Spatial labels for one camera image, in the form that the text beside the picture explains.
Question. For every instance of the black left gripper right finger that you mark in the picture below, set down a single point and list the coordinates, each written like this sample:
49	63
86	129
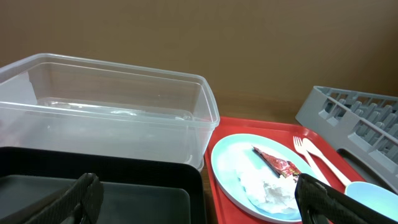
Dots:
319	203

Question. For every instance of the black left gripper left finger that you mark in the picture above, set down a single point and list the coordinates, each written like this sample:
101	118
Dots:
80	202

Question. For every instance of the white napkin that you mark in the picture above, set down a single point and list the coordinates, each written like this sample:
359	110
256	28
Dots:
267	192

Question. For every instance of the red snack wrapper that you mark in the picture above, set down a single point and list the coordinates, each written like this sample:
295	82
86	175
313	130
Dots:
281	167

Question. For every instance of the white plastic spoon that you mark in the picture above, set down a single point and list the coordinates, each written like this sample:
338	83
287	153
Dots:
311	148

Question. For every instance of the light blue bowl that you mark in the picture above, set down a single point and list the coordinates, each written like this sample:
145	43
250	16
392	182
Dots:
376	198

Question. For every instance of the white plastic fork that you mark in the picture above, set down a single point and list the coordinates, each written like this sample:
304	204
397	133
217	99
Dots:
298	145

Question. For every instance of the light blue plate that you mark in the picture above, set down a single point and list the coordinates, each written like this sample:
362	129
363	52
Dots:
235	153

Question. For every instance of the black food waste tray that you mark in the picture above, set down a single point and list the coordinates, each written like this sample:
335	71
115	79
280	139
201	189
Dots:
135	191

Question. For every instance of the grey dishwasher rack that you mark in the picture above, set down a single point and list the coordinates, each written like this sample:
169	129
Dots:
364	124

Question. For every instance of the clear plastic waste bin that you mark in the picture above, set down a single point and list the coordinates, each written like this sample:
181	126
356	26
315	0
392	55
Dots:
70	104

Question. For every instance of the red serving tray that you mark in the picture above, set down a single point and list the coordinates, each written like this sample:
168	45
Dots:
225	211

